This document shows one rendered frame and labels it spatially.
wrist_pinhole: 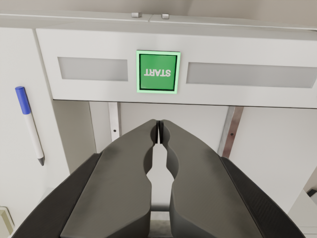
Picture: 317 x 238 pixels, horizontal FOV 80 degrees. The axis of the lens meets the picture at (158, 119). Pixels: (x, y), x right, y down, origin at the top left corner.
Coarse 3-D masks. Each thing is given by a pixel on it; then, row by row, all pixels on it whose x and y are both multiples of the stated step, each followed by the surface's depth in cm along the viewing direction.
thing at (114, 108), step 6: (108, 102) 40; (114, 102) 40; (108, 108) 41; (114, 108) 41; (114, 114) 41; (120, 114) 44; (114, 120) 42; (120, 120) 45; (114, 126) 43; (120, 126) 45; (114, 132) 44; (120, 132) 45; (114, 138) 44
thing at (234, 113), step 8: (232, 112) 42; (240, 112) 41; (232, 120) 42; (224, 128) 46; (232, 128) 43; (224, 136) 46; (232, 136) 45; (224, 144) 46; (232, 144) 46; (224, 152) 47
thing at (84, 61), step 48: (48, 48) 24; (96, 48) 24; (144, 48) 24; (192, 48) 24; (240, 48) 24; (288, 48) 24; (96, 96) 27; (144, 96) 27; (192, 96) 28; (240, 96) 28; (288, 96) 28
